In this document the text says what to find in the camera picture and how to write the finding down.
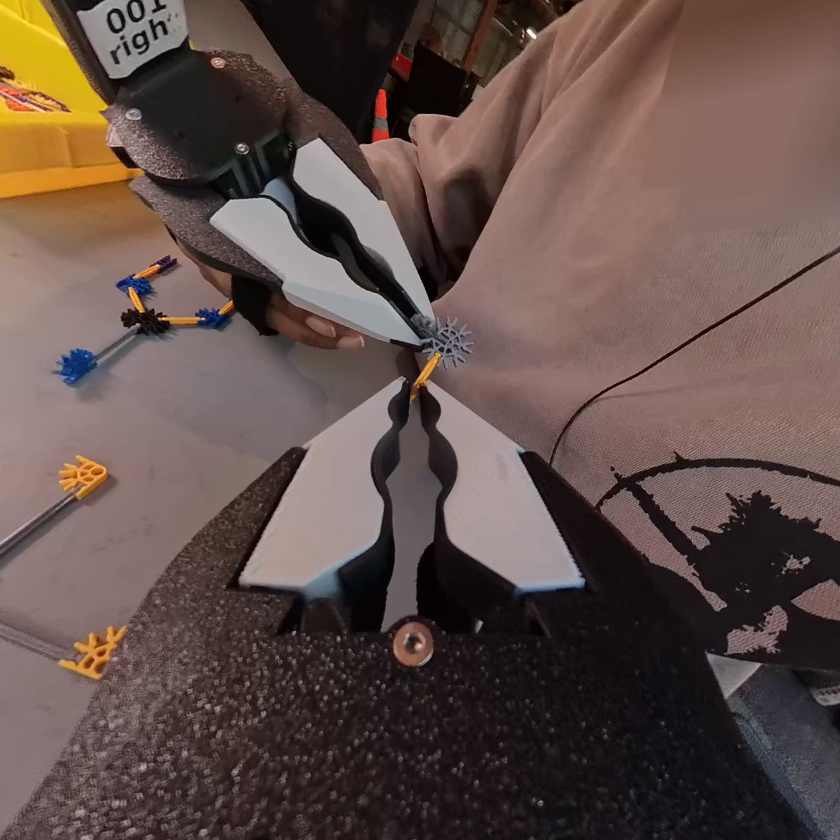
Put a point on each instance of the grey desk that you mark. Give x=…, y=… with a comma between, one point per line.
x=197, y=426

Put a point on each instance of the orange striped object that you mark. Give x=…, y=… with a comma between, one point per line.
x=380, y=118

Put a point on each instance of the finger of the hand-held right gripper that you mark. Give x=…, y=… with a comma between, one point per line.
x=361, y=210
x=289, y=262

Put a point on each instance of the yellow parts bin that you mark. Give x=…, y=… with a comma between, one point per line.
x=46, y=144

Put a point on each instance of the blue toy connector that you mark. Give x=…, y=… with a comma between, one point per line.
x=75, y=365

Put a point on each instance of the person's right forearm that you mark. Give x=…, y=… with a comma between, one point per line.
x=446, y=197

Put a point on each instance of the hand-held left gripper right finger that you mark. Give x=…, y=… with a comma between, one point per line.
x=505, y=518

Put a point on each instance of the pile of toy parts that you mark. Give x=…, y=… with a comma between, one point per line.
x=26, y=95

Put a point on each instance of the person's right hand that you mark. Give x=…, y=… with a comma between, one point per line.
x=315, y=325

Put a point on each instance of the orange toy rod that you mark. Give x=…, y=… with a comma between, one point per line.
x=423, y=377

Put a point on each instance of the blue yellow toy rod model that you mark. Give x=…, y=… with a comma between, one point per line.
x=144, y=320

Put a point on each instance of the grey toy rod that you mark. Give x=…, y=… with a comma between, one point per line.
x=33, y=640
x=36, y=525
x=118, y=342

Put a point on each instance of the yellow toy connector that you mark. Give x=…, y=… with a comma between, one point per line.
x=95, y=653
x=84, y=476

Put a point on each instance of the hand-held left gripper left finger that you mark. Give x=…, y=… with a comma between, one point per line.
x=315, y=518

